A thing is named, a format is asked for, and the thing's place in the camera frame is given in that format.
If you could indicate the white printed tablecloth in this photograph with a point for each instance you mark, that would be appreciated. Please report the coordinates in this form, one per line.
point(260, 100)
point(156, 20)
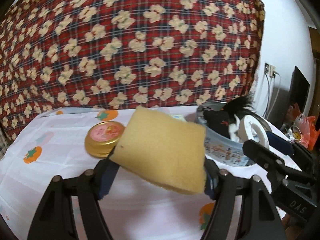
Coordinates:
point(62, 155)

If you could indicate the white wall socket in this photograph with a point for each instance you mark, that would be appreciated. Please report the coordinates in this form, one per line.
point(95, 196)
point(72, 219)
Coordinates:
point(269, 70)

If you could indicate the yellow sponge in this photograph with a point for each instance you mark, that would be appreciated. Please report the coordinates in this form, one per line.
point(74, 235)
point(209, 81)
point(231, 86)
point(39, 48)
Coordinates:
point(162, 150)

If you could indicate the blue printed round cookie tin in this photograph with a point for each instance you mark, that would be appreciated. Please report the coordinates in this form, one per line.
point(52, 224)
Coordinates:
point(220, 152)

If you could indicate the red plaid bear blanket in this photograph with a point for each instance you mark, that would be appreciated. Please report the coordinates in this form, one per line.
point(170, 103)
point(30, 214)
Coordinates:
point(125, 42)

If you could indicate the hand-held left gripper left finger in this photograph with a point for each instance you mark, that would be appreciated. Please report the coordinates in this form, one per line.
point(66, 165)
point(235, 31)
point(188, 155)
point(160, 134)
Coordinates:
point(108, 180)

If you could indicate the black flat panel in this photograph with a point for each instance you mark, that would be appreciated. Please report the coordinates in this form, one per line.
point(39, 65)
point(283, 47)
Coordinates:
point(298, 97)

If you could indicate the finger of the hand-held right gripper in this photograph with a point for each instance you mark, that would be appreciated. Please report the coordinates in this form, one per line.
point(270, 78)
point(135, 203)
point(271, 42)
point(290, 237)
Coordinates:
point(265, 157)
point(280, 143)

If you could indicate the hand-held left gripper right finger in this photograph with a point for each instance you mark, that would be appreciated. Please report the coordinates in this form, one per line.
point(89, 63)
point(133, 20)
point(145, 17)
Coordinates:
point(209, 187)

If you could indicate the orange plastic bag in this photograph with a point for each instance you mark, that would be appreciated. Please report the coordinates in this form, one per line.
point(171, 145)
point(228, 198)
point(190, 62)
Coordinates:
point(312, 132)

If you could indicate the black furry accessory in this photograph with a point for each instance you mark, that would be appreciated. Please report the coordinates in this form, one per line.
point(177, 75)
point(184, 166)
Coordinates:
point(240, 103)

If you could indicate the white tape roll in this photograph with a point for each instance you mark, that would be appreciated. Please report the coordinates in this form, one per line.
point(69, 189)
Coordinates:
point(246, 122)

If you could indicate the black knit cloth with beads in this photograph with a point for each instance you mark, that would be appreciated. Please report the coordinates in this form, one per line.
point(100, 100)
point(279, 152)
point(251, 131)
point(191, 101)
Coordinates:
point(215, 120)

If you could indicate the yellow dotted tissue box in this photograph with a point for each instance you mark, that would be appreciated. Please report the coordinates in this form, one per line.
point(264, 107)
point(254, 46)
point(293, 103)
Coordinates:
point(178, 118)

